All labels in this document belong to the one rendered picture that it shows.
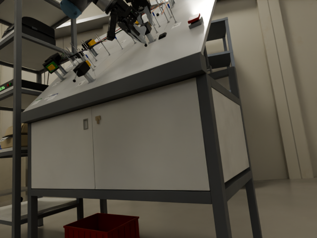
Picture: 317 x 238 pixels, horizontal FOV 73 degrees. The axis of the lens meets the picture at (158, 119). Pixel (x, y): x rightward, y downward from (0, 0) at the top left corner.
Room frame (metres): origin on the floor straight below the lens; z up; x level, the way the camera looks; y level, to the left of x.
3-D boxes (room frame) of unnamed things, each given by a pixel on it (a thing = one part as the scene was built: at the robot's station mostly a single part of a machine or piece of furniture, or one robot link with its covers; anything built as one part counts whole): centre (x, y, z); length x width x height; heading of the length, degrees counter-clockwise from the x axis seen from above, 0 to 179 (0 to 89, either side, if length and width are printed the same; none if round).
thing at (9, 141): (1.56, 0.95, 0.76); 0.30 x 0.21 x 0.20; 152
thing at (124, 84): (1.01, 0.33, 0.83); 1.18 x 0.05 x 0.06; 59
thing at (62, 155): (1.17, 0.55, 0.60); 0.55 x 0.02 x 0.39; 59
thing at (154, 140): (0.88, 0.08, 0.60); 0.55 x 0.03 x 0.39; 59
